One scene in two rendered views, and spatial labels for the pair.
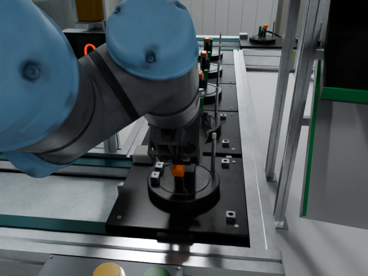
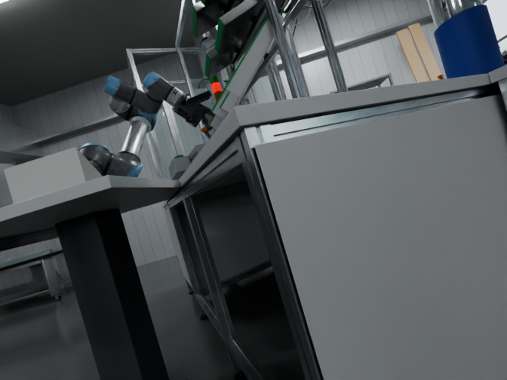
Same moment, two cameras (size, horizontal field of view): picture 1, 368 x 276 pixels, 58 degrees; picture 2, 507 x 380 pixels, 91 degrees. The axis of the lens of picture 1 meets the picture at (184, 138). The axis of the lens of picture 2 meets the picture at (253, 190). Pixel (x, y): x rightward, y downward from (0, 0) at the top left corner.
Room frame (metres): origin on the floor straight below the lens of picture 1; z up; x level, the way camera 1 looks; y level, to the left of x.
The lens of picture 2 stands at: (0.00, -1.01, 0.74)
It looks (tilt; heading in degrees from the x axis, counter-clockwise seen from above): 0 degrees down; 59
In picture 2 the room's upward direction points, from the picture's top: 16 degrees counter-clockwise
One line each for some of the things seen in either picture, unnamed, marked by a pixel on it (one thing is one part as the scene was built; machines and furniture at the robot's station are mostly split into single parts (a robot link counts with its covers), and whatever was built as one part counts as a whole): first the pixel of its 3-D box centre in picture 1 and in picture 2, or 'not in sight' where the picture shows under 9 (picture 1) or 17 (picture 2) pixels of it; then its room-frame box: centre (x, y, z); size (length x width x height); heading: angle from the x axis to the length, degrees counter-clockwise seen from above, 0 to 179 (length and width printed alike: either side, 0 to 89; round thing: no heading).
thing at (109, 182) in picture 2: not in sight; (99, 208); (-0.02, 0.16, 0.84); 0.90 x 0.70 x 0.03; 56
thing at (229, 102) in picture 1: (200, 82); not in sight; (1.02, -0.05, 1.01); 0.24 x 0.24 x 0.13; 84
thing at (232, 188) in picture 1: (183, 190); not in sight; (0.53, 0.00, 0.96); 0.24 x 0.24 x 0.02; 84
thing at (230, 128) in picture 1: (194, 113); not in sight; (0.78, -0.03, 1.01); 0.24 x 0.24 x 0.13; 84
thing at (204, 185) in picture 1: (183, 182); not in sight; (0.53, 0.00, 0.98); 0.14 x 0.14 x 0.02
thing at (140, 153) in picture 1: (145, 157); not in sight; (0.64, 0.09, 0.97); 0.05 x 0.05 x 0.04; 84
